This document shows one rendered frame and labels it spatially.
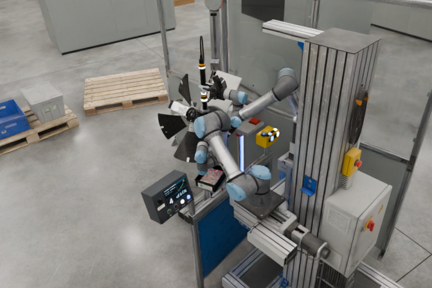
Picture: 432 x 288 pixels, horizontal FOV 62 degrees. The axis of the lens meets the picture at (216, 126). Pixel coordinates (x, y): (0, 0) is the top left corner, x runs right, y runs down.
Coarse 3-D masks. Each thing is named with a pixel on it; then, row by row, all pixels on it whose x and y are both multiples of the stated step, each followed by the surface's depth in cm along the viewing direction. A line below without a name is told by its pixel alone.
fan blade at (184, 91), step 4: (184, 76) 285; (184, 80) 285; (180, 84) 293; (184, 84) 285; (180, 88) 295; (184, 88) 286; (188, 88) 279; (180, 92) 296; (184, 92) 287; (188, 92) 280; (184, 96) 291; (188, 96) 281; (188, 100) 283
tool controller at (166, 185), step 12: (168, 180) 206; (180, 180) 207; (144, 192) 200; (156, 192) 197; (168, 192) 202; (180, 192) 208; (156, 204) 197; (180, 204) 209; (156, 216) 200; (168, 216) 204
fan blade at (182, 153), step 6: (186, 132) 273; (192, 132) 273; (186, 138) 272; (192, 138) 273; (180, 144) 272; (186, 144) 272; (192, 144) 272; (180, 150) 271; (186, 150) 271; (192, 150) 271; (174, 156) 272; (180, 156) 271; (186, 156) 271; (192, 156) 271; (192, 162) 270
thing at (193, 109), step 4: (192, 108) 272; (196, 108) 270; (188, 112) 273; (192, 112) 272; (196, 112) 270; (200, 112) 271; (188, 116) 272; (192, 116) 271; (196, 116) 268; (200, 116) 270; (188, 120) 271; (192, 120) 269
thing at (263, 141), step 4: (268, 128) 278; (272, 128) 278; (260, 132) 273; (268, 132) 273; (276, 132) 275; (256, 136) 272; (260, 136) 270; (264, 136) 269; (256, 140) 274; (260, 140) 271; (264, 140) 268; (268, 140) 269; (272, 140) 273; (260, 144) 273; (264, 144) 270; (268, 144) 271
